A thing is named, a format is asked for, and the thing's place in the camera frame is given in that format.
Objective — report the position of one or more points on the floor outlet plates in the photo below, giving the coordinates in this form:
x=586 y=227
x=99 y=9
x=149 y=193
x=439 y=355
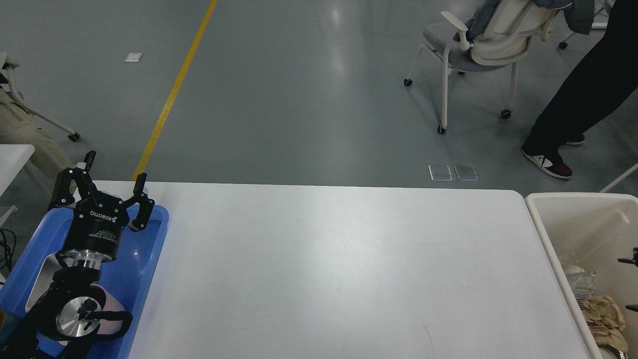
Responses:
x=462 y=172

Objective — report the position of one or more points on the aluminium foil tray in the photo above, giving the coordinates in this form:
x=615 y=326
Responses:
x=582 y=285

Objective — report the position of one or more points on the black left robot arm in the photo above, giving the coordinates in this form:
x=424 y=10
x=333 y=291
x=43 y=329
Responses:
x=78 y=272

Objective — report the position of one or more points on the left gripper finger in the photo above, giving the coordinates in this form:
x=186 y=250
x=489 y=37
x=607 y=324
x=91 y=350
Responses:
x=62 y=194
x=146 y=204

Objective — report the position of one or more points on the brown paper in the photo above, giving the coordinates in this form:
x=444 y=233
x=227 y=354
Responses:
x=605 y=322

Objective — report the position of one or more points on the person in black sweater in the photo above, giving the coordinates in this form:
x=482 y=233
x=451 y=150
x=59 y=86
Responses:
x=18 y=128

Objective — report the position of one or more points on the teal cylinder object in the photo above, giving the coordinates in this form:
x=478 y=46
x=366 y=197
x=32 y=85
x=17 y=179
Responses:
x=3 y=322

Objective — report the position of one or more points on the blue plastic tray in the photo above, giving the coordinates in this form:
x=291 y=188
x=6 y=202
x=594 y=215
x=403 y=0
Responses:
x=128 y=278

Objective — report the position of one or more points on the pink mug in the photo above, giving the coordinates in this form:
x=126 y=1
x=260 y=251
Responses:
x=112 y=306

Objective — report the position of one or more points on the cream paper cup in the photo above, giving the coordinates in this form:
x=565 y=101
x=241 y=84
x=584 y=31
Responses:
x=570 y=269

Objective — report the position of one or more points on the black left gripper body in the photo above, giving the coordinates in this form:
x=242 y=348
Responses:
x=97 y=226

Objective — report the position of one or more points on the white side table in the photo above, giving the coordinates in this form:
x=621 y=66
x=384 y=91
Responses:
x=12 y=160

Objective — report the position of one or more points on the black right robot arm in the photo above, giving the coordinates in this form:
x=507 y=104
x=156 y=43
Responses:
x=632 y=283

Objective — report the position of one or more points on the person in black trousers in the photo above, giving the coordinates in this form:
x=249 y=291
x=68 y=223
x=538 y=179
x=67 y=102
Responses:
x=598 y=85

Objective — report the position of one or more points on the square steel tray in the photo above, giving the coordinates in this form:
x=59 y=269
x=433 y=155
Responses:
x=43 y=280

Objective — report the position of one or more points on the beige plastic bin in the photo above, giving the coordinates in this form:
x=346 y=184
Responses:
x=591 y=230

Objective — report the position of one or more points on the white office chair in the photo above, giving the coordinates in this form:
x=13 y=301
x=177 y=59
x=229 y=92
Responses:
x=505 y=41

